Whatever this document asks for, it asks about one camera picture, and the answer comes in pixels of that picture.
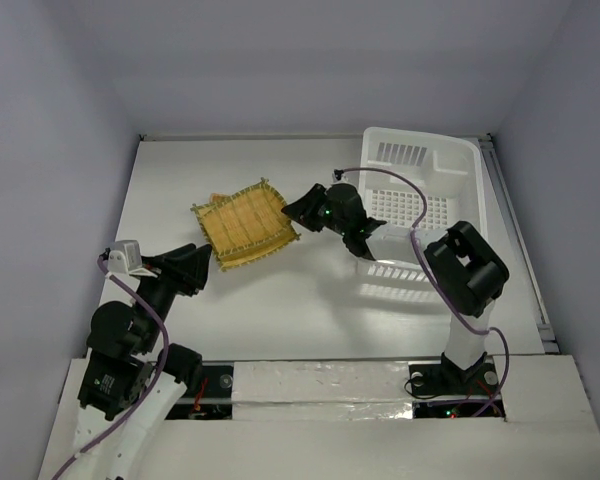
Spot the fan-shaped woven bamboo plate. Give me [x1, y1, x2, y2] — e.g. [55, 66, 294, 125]
[209, 193, 230, 205]

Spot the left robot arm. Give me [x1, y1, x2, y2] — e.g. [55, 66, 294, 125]
[55, 240, 212, 479]

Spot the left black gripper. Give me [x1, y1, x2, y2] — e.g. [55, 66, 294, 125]
[132, 240, 212, 348]

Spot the white plastic dish rack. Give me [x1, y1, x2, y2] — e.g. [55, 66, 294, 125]
[358, 127, 488, 238]

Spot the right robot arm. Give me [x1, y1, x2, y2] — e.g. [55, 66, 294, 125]
[281, 183, 510, 397]

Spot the square green-edged bamboo mat plate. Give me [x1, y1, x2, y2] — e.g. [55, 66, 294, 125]
[191, 203, 300, 272]

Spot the white foam front bar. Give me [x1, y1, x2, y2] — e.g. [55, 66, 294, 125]
[231, 361, 413, 422]

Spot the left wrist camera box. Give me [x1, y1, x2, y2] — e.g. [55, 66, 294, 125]
[99, 240, 143, 275]

